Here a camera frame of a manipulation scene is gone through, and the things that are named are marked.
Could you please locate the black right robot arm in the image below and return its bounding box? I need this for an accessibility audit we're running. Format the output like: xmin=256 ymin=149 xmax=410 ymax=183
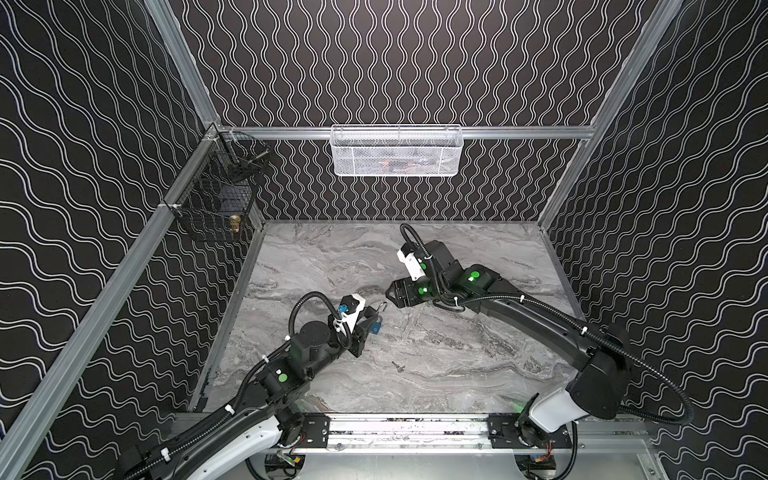
xmin=386 ymin=223 xmax=695 ymax=442

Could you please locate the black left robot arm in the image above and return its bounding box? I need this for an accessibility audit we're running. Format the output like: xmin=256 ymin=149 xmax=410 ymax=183
xmin=113 ymin=291 xmax=386 ymax=479

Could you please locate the brass object in basket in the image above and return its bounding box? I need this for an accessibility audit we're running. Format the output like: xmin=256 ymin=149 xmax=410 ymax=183
xmin=229 ymin=215 xmax=242 ymax=235

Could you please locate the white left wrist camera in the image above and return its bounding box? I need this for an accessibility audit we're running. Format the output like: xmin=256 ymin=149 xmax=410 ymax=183
xmin=334 ymin=293 xmax=366 ymax=332

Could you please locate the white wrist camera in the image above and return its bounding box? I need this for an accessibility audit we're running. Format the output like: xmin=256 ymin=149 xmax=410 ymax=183
xmin=334 ymin=293 xmax=366 ymax=332
xmin=397 ymin=244 xmax=426 ymax=282

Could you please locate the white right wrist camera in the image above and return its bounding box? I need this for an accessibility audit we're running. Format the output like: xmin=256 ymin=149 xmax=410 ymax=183
xmin=397 ymin=244 xmax=426 ymax=282

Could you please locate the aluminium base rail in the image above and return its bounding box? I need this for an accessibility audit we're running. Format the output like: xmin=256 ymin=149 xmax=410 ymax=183
xmin=296 ymin=413 xmax=576 ymax=454

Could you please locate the white mesh wall basket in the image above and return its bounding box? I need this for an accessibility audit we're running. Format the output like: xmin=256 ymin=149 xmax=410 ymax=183
xmin=329 ymin=124 xmax=464 ymax=177

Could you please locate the black wire wall basket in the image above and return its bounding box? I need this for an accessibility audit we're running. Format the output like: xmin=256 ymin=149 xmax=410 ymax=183
xmin=170 ymin=128 xmax=272 ymax=245

